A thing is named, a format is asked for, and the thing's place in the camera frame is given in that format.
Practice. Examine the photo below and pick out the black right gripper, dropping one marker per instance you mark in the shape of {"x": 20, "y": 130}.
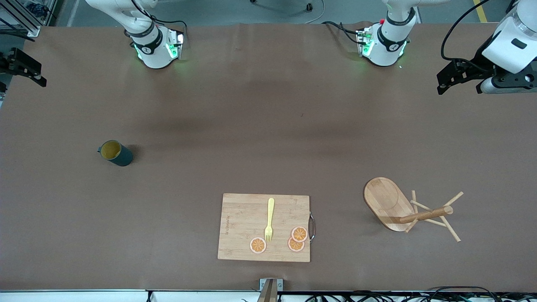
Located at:
{"x": 12, "y": 63}

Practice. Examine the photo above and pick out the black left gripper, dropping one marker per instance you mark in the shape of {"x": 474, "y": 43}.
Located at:
{"x": 477, "y": 67}

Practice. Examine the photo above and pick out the teal ribbed cup yellow inside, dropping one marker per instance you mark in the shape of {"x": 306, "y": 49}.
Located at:
{"x": 121, "y": 157}

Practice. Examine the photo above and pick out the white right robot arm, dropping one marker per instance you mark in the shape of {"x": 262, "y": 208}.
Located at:
{"x": 155, "y": 54}

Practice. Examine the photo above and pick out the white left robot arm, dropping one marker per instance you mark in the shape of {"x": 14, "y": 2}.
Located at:
{"x": 388, "y": 50}

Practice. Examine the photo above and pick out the wooden mug rack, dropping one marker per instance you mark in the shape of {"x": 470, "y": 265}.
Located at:
{"x": 384, "y": 201}

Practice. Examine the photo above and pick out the orange slice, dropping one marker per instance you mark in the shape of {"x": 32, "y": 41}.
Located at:
{"x": 299, "y": 233}
{"x": 293, "y": 246}
{"x": 258, "y": 245}

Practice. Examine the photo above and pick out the yellow plastic fork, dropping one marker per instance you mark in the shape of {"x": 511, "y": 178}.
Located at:
{"x": 270, "y": 209}

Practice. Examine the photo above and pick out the bamboo cutting board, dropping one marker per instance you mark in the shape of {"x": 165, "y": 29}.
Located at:
{"x": 243, "y": 222}

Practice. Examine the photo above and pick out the aluminium frame structure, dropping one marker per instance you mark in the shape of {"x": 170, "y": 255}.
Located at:
{"x": 29, "y": 30}

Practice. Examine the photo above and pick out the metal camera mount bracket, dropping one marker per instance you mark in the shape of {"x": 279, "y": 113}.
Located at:
{"x": 269, "y": 287}

